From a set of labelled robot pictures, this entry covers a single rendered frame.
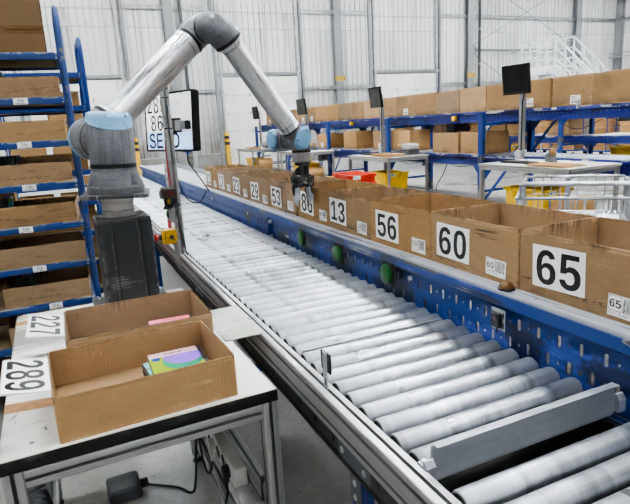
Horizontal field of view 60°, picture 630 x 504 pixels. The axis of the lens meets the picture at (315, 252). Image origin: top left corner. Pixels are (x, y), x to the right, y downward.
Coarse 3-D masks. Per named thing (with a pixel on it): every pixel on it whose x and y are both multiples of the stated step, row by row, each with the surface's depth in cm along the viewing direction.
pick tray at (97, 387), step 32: (64, 352) 135; (96, 352) 138; (128, 352) 142; (160, 352) 146; (224, 352) 132; (64, 384) 136; (96, 384) 135; (128, 384) 115; (160, 384) 118; (192, 384) 122; (224, 384) 126; (64, 416) 110; (96, 416) 113; (128, 416) 116; (160, 416) 120
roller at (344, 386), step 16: (448, 352) 144; (464, 352) 144; (480, 352) 146; (384, 368) 137; (400, 368) 137; (416, 368) 138; (432, 368) 139; (336, 384) 131; (352, 384) 131; (368, 384) 132
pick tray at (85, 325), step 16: (112, 304) 170; (128, 304) 172; (144, 304) 174; (160, 304) 176; (176, 304) 178; (192, 304) 178; (64, 320) 156; (80, 320) 166; (96, 320) 168; (112, 320) 170; (128, 320) 173; (144, 320) 175; (176, 320) 150; (192, 320) 152; (208, 320) 154; (80, 336) 167; (96, 336) 142; (112, 336) 144
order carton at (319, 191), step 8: (320, 184) 291; (328, 184) 292; (336, 184) 294; (344, 184) 296; (352, 184) 290; (360, 184) 282; (368, 184) 274; (376, 184) 267; (312, 192) 267; (320, 192) 259; (320, 200) 260; (320, 208) 261; (304, 216) 281; (312, 216) 272; (328, 224) 256
